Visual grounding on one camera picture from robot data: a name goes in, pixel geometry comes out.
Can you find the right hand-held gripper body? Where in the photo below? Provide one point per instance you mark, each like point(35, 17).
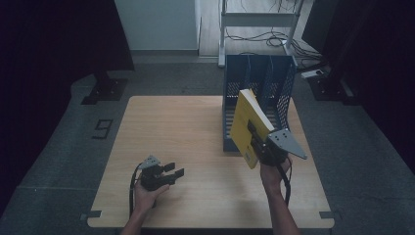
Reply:
point(284, 142)

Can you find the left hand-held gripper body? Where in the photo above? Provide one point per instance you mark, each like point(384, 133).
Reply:
point(153, 178)

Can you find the yellow book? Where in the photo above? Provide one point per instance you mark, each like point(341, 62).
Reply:
point(243, 120)

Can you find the blue file rack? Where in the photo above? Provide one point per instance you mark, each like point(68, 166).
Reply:
point(235, 71)

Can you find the person's left hand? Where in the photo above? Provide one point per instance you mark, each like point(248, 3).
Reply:
point(147, 199)

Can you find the person's right hand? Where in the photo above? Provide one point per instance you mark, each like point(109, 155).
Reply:
point(272, 178)

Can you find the black stand base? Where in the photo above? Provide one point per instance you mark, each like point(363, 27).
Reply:
point(329, 89)
point(107, 89)

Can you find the white power strip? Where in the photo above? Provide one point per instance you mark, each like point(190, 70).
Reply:
point(311, 74)

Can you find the dark curtain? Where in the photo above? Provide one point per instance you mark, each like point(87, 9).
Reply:
point(375, 65)
point(49, 49)

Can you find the white partition panel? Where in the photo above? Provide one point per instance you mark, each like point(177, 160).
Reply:
point(156, 23)

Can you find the white metal desk frame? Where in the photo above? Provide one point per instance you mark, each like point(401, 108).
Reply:
point(254, 19)

